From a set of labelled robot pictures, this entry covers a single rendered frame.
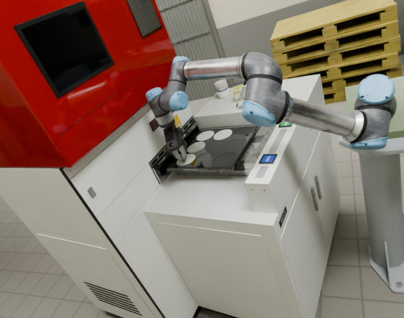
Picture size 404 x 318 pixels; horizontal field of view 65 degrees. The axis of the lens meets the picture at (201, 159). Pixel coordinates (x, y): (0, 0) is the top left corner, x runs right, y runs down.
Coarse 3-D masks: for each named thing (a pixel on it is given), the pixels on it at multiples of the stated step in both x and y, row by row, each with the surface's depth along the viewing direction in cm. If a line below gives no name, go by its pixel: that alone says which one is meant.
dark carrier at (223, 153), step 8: (224, 128) 170; (232, 128) 166; (240, 128) 163; (248, 128) 160; (256, 128) 158; (232, 136) 159; (240, 136) 156; (248, 136) 153; (208, 144) 161; (216, 144) 158; (224, 144) 155; (232, 144) 152; (240, 144) 150; (200, 152) 157; (208, 152) 154; (216, 152) 151; (224, 152) 149; (232, 152) 146; (240, 152) 144; (176, 160) 158; (200, 160) 150; (208, 160) 148; (216, 160) 145; (224, 160) 143; (232, 160) 141
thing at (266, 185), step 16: (288, 128) 134; (304, 128) 144; (272, 144) 128; (288, 144) 125; (304, 144) 144; (288, 160) 125; (256, 176) 115; (272, 176) 111; (288, 176) 125; (256, 192) 114; (272, 192) 111; (256, 208) 119; (272, 208) 115
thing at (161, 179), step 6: (192, 126) 177; (198, 126) 182; (186, 132) 172; (192, 138) 180; (162, 156) 158; (168, 156) 160; (162, 162) 156; (156, 168) 152; (156, 174) 152; (162, 174) 158; (168, 174) 160; (162, 180) 156
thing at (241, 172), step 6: (240, 168) 142; (180, 174) 161; (186, 174) 159; (192, 174) 157; (198, 174) 155; (204, 174) 153; (210, 174) 151; (216, 174) 149; (222, 174) 147; (228, 174) 145; (234, 174) 144; (240, 174) 142
